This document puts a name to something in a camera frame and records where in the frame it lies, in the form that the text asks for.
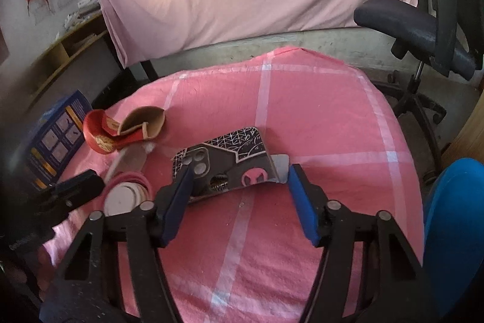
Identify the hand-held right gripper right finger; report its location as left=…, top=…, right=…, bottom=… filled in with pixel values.
left=288, top=163, right=435, bottom=323

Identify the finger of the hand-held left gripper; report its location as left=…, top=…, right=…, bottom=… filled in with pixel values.
left=36, top=170, right=106, bottom=222

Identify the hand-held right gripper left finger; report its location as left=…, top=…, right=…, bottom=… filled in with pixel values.
left=49, top=166, right=195, bottom=323

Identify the pink round lid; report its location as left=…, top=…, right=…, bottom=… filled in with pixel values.
left=99, top=172, right=154, bottom=218

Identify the white round lid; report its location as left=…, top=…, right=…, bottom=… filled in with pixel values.
left=104, top=184, right=139, bottom=217

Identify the red cardboard packaging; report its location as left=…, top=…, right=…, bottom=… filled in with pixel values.
left=84, top=107, right=167, bottom=156

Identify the clear plastic wrapper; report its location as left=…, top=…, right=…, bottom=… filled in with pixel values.
left=113, top=144, right=150, bottom=174

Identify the black patterned phone case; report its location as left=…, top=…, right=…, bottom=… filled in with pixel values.
left=171, top=125, right=291, bottom=205

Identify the blue plastic basin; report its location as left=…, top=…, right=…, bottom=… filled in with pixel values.
left=423, top=158, right=484, bottom=323

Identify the blue cardboard box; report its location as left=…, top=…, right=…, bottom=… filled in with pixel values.
left=26, top=90, right=93, bottom=192

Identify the pink checked tablecloth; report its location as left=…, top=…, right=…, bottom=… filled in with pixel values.
left=41, top=47, right=424, bottom=323

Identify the stack of books and papers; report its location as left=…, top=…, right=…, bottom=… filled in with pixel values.
left=62, top=0, right=101, bottom=31

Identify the light wooden cabinet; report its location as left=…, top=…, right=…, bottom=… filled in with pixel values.
left=440, top=88, right=484, bottom=165

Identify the black office chair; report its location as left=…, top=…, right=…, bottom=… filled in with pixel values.
left=353, top=0, right=484, bottom=188

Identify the wooden wall shelf desk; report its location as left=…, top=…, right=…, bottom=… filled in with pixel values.
left=32, top=11, right=119, bottom=101

